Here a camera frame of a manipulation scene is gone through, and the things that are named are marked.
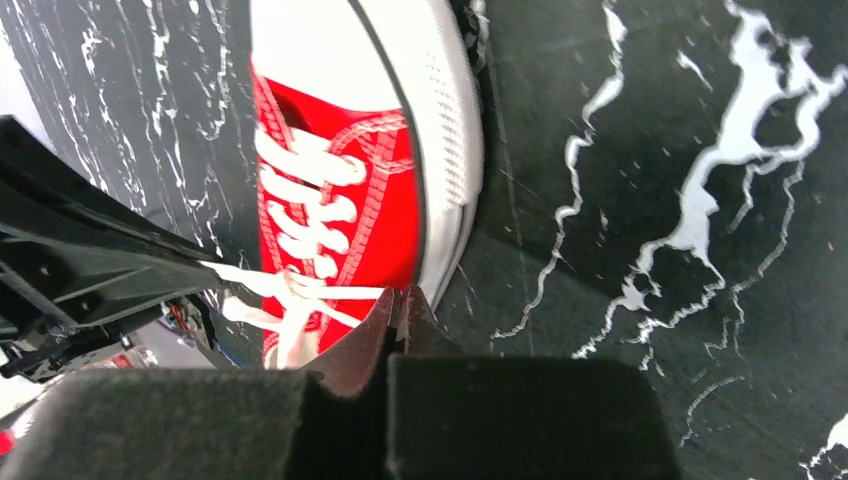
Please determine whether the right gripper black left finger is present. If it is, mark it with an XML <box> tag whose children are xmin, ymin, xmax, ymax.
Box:
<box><xmin>1</xmin><ymin>289</ymin><xmax>401</xmax><ymax>479</ymax></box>

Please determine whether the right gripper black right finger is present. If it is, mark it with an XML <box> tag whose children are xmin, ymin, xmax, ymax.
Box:
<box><xmin>387</xmin><ymin>287</ymin><xmax>682</xmax><ymax>479</ymax></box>

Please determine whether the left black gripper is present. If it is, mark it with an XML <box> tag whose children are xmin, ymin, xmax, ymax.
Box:
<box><xmin>1</xmin><ymin>115</ymin><xmax>222</xmax><ymax>383</ymax></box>

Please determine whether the white shoelace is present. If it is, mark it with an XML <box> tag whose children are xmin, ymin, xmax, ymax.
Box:
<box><xmin>206</xmin><ymin>127</ymin><xmax>382</xmax><ymax>368</ymax></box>

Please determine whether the red canvas sneaker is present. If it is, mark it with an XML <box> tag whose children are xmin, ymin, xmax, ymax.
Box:
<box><xmin>249</xmin><ymin>1</ymin><xmax>484</xmax><ymax>369</ymax></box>

